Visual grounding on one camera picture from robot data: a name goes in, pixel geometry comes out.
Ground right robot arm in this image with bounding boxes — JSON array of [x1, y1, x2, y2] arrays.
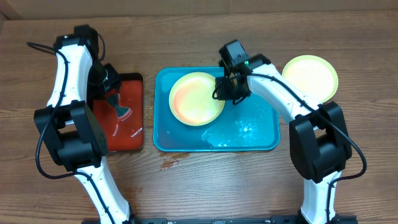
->
[[213, 52, 352, 223]]

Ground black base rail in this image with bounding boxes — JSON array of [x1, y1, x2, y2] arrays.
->
[[81, 214, 358, 224]]

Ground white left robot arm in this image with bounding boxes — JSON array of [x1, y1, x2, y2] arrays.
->
[[28, 30, 142, 223]]

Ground yellow-green plate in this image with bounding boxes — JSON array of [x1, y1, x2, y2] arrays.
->
[[169, 72, 225, 126], [282, 55, 338, 103]]

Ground blue plastic tray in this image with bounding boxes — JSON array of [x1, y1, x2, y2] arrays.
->
[[153, 67, 280, 152]]

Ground green and pink sponge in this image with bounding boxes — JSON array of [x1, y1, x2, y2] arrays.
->
[[106, 93, 132, 121]]

